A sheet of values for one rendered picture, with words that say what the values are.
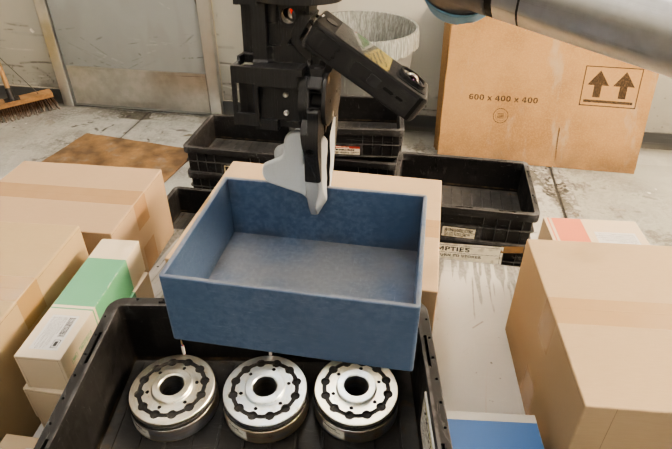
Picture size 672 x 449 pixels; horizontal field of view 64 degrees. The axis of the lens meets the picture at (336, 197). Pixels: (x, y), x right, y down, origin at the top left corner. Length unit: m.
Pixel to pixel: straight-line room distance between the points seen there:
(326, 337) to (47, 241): 0.60
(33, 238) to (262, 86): 0.59
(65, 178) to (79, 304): 0.41
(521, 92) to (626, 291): 2.18
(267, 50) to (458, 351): 0.65
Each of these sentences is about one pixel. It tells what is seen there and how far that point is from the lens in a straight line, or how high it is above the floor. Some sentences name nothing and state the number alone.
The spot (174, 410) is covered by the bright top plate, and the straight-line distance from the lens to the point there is 0.70.
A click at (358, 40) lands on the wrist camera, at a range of 0.47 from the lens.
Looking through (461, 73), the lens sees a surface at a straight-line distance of 2.90.
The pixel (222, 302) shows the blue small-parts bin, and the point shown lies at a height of 1.11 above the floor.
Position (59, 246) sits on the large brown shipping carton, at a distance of 0.92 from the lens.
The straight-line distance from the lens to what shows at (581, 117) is 3.02.
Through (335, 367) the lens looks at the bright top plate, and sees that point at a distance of 0.71.
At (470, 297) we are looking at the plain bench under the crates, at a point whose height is 0.70.
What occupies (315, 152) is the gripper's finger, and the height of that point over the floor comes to 1.19.
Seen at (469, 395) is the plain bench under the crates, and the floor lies 0.70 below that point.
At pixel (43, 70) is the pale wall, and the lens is 3.98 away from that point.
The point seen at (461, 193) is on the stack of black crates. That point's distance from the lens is 1.74.
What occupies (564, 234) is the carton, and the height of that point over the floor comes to 0.85.
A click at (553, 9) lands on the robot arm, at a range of 0.46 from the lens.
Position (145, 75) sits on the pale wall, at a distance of 3.56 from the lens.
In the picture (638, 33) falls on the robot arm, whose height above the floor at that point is 1.30.
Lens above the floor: 1.41
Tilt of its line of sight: 33 degrees down
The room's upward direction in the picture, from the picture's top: straight up
